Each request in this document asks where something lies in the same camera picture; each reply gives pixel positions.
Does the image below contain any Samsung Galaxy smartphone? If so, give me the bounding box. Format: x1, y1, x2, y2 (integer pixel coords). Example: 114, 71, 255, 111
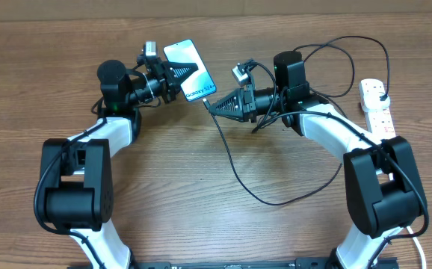
163, 39, 217, 102

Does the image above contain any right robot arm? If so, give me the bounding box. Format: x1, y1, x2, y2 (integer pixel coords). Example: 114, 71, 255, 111
204, 51, 429, 268

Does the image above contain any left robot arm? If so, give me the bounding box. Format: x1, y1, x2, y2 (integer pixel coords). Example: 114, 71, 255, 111
33, 55, 199, 268

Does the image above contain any white charger plug adapter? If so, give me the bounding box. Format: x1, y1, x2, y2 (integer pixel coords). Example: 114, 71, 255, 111
361, 93, 391, 113

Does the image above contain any white power strip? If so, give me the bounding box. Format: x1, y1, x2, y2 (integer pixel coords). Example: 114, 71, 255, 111
359, 78, 396, 139

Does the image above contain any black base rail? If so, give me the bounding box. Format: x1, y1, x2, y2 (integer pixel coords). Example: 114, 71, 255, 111
66, 256, 400, 269

